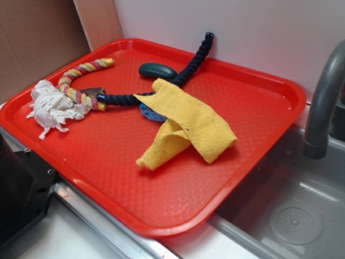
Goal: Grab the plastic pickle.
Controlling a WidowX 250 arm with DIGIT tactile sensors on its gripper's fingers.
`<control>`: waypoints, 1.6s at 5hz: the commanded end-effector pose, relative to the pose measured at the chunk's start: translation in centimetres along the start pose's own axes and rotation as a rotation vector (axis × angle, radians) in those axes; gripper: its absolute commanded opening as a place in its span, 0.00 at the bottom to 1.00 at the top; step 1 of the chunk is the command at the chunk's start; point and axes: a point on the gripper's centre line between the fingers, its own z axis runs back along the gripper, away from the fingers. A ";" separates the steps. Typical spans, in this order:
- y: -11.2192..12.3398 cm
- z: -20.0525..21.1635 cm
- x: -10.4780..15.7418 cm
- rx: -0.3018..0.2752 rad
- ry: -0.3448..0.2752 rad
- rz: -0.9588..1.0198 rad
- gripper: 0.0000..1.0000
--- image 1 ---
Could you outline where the red plastic tray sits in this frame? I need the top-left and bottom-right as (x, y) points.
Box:
(0, 38), (308, 238)

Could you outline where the grey sink faucet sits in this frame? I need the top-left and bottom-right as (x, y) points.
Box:
(302, 41), (344, 159)

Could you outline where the yellow microfiber cloth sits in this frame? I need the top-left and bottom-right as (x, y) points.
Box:
(135, 79), (238, 171)

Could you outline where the dark green plastic pickle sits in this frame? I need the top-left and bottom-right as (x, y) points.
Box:
(139, 63), (177, 81)

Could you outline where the navy blue rope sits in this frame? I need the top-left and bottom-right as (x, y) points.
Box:
(97, 32), (215, 106)

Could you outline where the blue sponge piece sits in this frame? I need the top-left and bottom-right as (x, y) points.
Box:
(139, 104), (167, 122)

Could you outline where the grey toy sink basin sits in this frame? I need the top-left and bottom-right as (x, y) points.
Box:
(209, 126), (344, 258)

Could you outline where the multicolour twisted rope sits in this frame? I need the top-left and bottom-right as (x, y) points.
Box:
(58, 57), (115, 111)

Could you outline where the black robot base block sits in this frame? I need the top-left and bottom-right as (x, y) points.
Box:
(1, 137), (57, 249)

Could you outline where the white crumpled paper towel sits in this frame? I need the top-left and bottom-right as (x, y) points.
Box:
(26, 80), (91, 140)

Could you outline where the brown cardboard panel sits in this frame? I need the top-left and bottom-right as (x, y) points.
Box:
(1, 1), (123, 103)

